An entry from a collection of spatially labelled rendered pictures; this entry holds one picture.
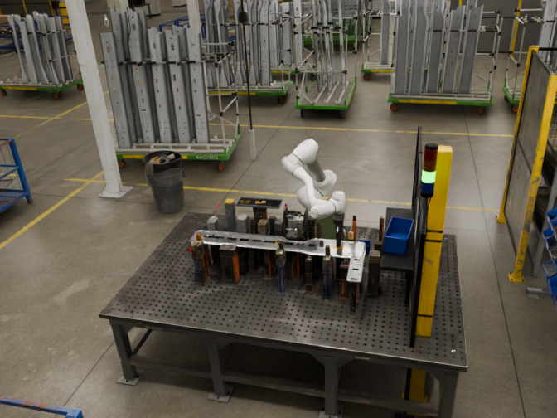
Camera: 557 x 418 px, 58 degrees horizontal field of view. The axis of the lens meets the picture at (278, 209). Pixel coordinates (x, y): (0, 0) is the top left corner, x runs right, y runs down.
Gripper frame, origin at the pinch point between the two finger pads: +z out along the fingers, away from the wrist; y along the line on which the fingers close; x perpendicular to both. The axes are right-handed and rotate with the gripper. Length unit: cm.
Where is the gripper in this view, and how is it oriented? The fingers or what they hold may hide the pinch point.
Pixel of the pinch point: (338, 241)
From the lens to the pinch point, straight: 381.9
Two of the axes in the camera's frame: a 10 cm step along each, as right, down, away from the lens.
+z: 0.5, 8.8, 4.6
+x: 9.7, 0.7, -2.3
